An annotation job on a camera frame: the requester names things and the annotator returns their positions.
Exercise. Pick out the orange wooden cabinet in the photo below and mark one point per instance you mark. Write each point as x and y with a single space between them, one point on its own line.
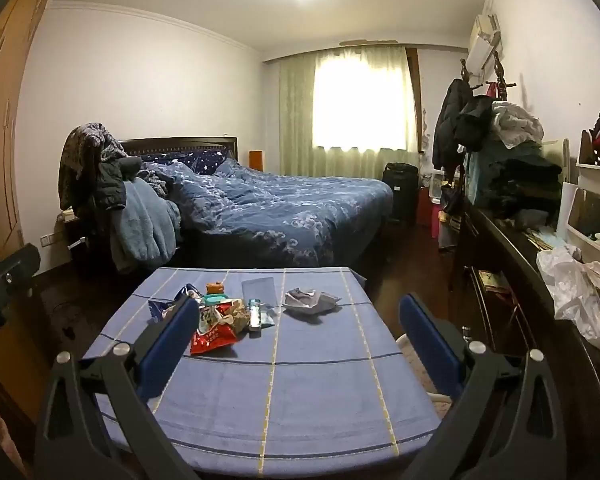
256 160

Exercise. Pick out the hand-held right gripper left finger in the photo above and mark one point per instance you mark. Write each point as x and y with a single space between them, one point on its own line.
172 340

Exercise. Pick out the black garment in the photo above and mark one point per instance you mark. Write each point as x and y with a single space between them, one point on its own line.
472 120

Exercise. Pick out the pink bin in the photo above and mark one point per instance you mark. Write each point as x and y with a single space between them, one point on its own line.
435 222

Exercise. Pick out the black handbag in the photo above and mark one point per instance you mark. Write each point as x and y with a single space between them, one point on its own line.
451 200

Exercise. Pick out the blue snack bag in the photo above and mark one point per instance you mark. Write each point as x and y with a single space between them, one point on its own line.
160 307

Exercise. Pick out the clear plastic zip bag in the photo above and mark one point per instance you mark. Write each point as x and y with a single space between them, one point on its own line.
260 291

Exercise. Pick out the teal plastic dish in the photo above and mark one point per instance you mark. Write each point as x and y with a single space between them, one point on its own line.
215 300

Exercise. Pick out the dark bedside table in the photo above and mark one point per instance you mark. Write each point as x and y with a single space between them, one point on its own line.
72 240

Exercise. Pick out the black suitcase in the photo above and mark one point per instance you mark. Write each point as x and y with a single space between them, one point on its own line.
400 190

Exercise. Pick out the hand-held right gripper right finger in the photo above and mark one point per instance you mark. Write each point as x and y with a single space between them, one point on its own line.
427 340

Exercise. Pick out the small clear bottle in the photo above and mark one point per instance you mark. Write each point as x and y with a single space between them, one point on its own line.
253 315

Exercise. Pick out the white garment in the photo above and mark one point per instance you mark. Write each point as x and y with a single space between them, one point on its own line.
517 122

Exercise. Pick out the wooden wardrobe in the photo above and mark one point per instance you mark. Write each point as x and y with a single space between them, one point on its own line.
0 110

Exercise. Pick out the dark wooden dresser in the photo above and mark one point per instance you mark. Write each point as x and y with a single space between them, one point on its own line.
525 320

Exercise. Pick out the red box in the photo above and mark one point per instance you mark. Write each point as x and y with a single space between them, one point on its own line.
425 210

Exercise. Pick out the pale green curtain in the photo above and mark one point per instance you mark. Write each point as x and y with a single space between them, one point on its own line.
295 120

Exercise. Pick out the orange bear toy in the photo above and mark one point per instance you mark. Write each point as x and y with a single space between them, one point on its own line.
216 288

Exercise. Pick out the white air conditioner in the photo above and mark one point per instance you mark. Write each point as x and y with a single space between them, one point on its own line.
482 42

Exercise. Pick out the bed with blue duvet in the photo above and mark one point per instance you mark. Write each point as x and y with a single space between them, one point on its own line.
280 210

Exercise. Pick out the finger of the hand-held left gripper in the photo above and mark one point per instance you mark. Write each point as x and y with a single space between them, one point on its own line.
20 262

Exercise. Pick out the white plastic bag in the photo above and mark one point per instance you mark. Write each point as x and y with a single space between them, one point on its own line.
570 290

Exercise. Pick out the grey paper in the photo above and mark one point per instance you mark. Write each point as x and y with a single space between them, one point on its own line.
310 302

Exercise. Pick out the books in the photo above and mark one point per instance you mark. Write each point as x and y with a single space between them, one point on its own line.
492 282

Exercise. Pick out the brown crumpled wrapper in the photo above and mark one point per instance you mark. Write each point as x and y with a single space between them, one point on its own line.
237 315

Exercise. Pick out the dark wooden headboard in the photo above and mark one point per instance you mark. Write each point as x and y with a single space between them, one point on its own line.
180 143

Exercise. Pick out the white storage box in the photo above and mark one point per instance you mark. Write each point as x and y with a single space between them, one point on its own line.
436 185

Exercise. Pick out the wooden coat rack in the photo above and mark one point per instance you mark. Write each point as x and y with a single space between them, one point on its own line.
500 80

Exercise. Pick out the grey patterned garment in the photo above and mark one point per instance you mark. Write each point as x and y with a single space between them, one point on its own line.
80 155

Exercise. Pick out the red snack packet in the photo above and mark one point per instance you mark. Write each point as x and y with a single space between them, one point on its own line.
212 341

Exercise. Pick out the black hanging coat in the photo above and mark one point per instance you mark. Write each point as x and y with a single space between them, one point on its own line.
450 120

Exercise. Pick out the wall socket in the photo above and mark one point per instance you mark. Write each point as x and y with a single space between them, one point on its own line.
47 239

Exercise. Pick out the pile of dark clothes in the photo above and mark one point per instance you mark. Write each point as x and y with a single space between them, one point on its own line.
525 185

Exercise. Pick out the white shelf unit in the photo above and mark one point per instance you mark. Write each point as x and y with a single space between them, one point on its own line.
587 210

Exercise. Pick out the light blue fleece blanket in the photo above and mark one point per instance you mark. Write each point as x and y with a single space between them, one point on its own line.
140 230

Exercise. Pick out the silver printed foil packet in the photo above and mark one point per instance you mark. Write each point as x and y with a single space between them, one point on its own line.
211 317

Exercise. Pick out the star print pillow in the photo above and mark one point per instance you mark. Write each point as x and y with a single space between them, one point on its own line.
200 158

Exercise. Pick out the dark puffer jacket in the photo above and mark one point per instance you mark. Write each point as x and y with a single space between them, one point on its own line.
111 180

